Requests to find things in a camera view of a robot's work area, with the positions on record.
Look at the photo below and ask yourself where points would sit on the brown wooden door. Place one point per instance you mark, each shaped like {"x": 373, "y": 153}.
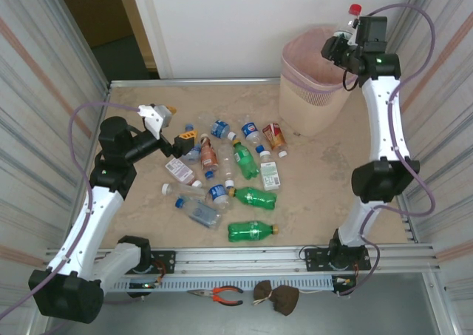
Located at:
{"x": 96, "y": 13}

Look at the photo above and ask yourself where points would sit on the white door frame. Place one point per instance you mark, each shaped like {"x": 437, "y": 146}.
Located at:
{"x": 149, "y": 24}

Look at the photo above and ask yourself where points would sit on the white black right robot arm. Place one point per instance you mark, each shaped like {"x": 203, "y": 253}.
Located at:
{"x": 378, "y": 120}

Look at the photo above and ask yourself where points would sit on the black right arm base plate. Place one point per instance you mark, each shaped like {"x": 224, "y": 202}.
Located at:
{"x": 314, "y": 259}

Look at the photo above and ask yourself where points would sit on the aluminium table edge bar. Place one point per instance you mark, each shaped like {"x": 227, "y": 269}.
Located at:
{"x": 203, "y": 81}

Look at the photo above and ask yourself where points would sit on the white green label bottle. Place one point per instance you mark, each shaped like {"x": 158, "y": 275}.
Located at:
{"x": 269, "y": 174}

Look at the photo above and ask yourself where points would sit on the red label orange drink bottle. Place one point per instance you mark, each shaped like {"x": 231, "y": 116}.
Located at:
{"x": 274, "y": 135}

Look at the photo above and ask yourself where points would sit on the aluminium mounting rail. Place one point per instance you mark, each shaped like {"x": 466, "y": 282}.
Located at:
{"x": 240, "y": 257}

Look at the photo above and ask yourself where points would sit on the beige plastic waste bin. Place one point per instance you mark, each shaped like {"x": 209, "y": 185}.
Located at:
{"x": 306, "y": 113}

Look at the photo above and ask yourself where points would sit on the water bottle light blue label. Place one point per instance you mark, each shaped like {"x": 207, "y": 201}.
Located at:
{"x": 194, "y": 155}

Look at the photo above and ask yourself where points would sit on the red white label bottle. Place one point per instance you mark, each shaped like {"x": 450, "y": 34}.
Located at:
{"x": 355, "y": 9}

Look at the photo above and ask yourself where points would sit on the brown cloth pouch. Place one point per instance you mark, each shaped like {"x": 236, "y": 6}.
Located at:
{"x": 284, "y": 298}

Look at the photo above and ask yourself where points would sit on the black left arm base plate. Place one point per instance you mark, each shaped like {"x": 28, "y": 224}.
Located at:
{"x": 166, "y": 261}

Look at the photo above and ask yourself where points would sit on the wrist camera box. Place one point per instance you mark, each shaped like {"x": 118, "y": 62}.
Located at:
{"x": 347, "y": 35}
{"x": 155, "y": 118}

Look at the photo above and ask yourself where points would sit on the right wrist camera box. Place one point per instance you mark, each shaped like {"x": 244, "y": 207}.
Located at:
{"x": 347, "y": 35}

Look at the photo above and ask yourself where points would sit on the pink drink bottle white label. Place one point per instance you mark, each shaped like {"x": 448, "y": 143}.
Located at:
{"x": 179, "y": 170}

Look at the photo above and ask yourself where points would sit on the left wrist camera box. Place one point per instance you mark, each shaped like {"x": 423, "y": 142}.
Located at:
{"x": 155, "y": 118}

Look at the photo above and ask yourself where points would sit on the dark blue label bottle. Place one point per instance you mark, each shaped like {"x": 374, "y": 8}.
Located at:
{"x": 250, "y": 129}

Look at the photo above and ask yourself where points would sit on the pink bin liner bag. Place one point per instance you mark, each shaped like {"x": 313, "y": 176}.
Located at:
{"x": 295, "y": 72}

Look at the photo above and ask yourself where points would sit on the blue label bottle white cap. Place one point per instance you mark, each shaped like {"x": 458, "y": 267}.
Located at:
{"x": 218, "y": 191}
{"x": 221, "y": 128}

